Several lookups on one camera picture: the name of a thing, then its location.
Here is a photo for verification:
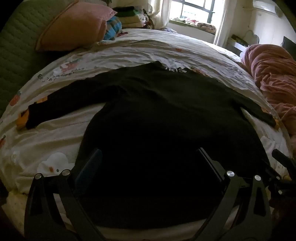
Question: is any pink blanket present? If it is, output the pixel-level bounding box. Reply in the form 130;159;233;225
240;44;296;139

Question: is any blue plaid pillow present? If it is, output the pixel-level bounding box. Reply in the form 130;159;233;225
103;16;123;41

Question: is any white bedside shelf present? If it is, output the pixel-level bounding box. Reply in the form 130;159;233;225
228;35;250;56

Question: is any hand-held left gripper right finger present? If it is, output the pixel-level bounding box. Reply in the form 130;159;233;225
192;147;272;241

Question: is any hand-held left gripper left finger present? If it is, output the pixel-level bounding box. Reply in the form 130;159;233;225
24;148;107;241

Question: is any window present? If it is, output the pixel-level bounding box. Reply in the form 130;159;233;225
169;0;228;26

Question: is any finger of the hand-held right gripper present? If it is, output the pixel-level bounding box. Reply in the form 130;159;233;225
272;149;296;166
262;160;296;204

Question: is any white air conditioner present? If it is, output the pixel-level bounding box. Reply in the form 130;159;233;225
252;0;285;14

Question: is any white curtain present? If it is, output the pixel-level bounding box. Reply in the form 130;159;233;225
148;0;173;29

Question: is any printed strawberry bedsheet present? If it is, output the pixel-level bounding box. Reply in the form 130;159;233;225
0;28;292;241

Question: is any black sweater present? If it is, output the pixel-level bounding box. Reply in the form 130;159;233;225
25;61;277;229

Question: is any pink pillow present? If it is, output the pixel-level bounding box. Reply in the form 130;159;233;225
35;0;118;52

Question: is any stack of folded clothes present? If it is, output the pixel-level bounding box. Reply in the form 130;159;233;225
112;6;154;29

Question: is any green quilted headboard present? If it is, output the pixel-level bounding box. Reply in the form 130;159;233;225
0;0;77;118

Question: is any black screen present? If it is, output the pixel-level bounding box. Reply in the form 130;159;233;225
282;36;296;55

